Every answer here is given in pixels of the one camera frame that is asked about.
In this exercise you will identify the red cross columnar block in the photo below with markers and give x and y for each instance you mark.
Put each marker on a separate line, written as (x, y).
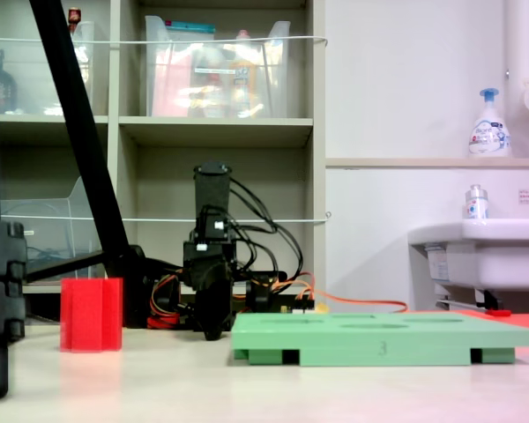
(90, 315)

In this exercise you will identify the black tripod brace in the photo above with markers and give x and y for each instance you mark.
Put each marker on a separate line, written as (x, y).
(66, 264)

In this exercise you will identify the empty clear plastic bin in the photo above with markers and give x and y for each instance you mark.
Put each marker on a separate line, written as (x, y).
(48, 238)

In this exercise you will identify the green shape sorting board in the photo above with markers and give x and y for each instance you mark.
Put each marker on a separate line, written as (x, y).
(379, 341)

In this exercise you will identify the pink packet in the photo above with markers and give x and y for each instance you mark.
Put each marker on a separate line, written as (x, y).
(167, 88)

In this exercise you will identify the yellow label bottle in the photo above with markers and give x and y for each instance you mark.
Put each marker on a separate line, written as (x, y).
(242, 79)

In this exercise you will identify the clear bin with packets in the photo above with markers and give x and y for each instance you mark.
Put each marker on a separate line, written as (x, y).
(273, 79)

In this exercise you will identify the notched black stack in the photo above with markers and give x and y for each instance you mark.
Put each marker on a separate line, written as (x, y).
(0, 286)

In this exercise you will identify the blue topped bag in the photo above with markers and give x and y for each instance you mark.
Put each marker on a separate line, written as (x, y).
(189, 28)

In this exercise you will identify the sink sticker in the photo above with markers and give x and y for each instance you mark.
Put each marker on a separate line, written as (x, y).
(438, 264)

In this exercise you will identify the clear bin with dark bottle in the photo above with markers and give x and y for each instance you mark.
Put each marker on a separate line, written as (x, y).
(26, 79)

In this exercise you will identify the dark glass bottle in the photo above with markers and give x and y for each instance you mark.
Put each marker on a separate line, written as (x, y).
(2, 88)

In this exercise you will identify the small clear sanitizer bottle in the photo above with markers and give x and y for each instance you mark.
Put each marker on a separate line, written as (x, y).
(476, 207)

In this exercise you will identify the red tipped metal rod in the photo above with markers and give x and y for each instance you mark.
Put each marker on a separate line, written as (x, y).
(498, 313)

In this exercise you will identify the white sink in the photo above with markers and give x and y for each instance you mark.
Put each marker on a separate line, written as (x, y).
(502, 260)

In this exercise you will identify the white blue soap pump bottle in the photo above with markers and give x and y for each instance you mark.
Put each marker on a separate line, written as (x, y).
(489, 132)

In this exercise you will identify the white wall pipe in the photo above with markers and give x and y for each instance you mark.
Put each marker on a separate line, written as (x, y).
(518, 44)

